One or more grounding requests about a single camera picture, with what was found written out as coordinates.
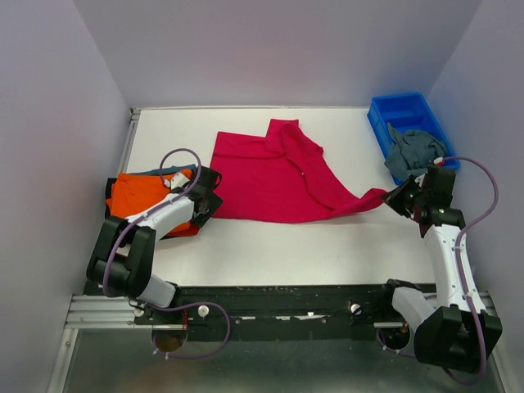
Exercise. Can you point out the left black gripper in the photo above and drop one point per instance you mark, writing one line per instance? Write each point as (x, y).
(214, 202)

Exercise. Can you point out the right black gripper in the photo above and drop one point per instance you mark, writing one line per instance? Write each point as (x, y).
(394, 197)

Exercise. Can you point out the magenta t shirt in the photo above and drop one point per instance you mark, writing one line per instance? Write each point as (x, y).
(281, 177)

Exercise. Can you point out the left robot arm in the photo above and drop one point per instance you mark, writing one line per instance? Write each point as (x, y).
(122, 258)

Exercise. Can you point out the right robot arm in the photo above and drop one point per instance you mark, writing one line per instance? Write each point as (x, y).
(456, 334)

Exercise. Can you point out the red folded t shirt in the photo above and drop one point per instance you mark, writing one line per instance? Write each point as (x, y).
(187, 229)

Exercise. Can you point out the teal folded t shirt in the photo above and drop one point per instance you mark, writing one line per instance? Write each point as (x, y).
(169, 170)

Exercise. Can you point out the grey crumpled t shirt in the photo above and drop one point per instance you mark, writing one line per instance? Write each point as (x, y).
(412, 151)

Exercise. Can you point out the orange folded t shirt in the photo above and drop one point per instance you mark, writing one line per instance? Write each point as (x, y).
(134, 193)

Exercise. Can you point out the blue plastic bin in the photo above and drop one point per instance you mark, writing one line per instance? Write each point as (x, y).
(403, 111)

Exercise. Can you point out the black folded t shirt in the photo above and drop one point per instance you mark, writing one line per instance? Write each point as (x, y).
(108, 196)

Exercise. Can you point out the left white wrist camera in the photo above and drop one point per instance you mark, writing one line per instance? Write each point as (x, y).
(179, 180)

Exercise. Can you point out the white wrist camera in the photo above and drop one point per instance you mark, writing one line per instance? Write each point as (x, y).
(436, 163)
(179, 180)

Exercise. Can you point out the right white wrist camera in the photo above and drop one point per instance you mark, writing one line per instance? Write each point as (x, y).
(436, 163)

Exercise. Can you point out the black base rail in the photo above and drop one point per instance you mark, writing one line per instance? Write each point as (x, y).
(277, 313)

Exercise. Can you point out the aluminium frame profile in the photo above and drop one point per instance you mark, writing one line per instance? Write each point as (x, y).
(100, 312)

